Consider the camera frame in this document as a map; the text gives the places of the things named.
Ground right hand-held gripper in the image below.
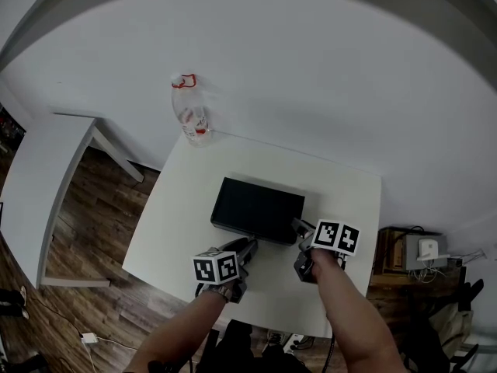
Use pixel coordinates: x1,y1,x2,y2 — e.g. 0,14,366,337
290,217,362,284

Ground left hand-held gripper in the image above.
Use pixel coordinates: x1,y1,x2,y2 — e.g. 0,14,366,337
192,236,260,305

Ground black box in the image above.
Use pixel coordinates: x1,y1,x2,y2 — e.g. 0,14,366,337
210,176,307,247

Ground person's right forearm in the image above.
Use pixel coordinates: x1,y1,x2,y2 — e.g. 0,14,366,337
310,246,409,373

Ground person's left forearm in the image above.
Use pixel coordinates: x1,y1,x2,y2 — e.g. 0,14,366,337
123,290,230,373

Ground metal wristwatch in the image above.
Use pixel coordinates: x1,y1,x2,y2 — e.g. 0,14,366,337
200,284,233,303

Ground brown wooden cabinet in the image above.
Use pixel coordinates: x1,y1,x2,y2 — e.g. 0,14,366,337
371,226,467,287

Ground person's grey shoe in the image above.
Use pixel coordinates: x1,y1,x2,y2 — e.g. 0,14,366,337
266,330,289,352

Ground person's dark trousers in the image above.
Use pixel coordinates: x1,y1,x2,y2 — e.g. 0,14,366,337
200,318,311,373

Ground white power strip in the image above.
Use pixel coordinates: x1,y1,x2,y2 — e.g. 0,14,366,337
283,334,316,354

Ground white router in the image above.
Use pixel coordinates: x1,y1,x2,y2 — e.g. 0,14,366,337
416,238,451,263

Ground clear plastic water bottle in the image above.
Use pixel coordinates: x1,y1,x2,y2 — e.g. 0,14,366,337
170,69,215,148

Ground beige bag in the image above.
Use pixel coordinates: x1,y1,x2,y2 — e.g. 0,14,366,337
426,302,475,359

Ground white side table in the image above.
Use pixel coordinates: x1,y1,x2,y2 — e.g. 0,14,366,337
0,112,146,289

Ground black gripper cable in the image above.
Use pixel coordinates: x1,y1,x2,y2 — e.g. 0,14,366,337
321,331,336,373

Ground tangle of thin cables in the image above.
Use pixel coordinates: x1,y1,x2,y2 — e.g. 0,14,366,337
407,249,488,284

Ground white floor cable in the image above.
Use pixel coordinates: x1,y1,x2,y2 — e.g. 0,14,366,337
80,335,140,373

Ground black floor cable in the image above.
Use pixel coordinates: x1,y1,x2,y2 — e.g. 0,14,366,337
27,296,85,338

